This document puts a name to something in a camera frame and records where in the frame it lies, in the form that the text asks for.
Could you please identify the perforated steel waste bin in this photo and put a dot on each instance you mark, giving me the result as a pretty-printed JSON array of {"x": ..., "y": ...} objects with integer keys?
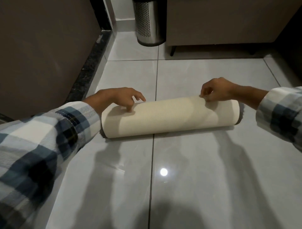
[{"x": 149, "y": 22}]

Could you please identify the person's left forearm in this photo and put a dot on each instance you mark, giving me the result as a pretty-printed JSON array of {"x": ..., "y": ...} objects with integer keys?
[{"x": 37, "y": 151}]

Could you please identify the person's right fingers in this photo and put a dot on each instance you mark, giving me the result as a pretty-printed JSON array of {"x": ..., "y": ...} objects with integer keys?
[{"x": 205, "y": 93}]

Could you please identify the person's right forearm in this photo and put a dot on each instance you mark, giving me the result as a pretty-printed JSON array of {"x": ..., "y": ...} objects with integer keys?
[{"x": 273, "y": 107}]

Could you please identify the black sofa leg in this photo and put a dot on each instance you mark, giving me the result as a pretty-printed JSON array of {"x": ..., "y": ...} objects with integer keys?
[{"x": 173, "y": 50}]

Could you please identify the person's right hand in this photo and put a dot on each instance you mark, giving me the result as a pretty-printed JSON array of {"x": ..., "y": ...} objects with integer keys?
[{"x": 220, "y": 89}]

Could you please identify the cream mat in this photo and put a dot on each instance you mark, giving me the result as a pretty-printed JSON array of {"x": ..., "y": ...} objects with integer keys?
[{"x": 169, "y": 118}]

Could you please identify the person's left hand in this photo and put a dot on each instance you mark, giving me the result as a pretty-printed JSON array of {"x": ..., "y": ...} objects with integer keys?
[{"x": 118, "y": 95}]

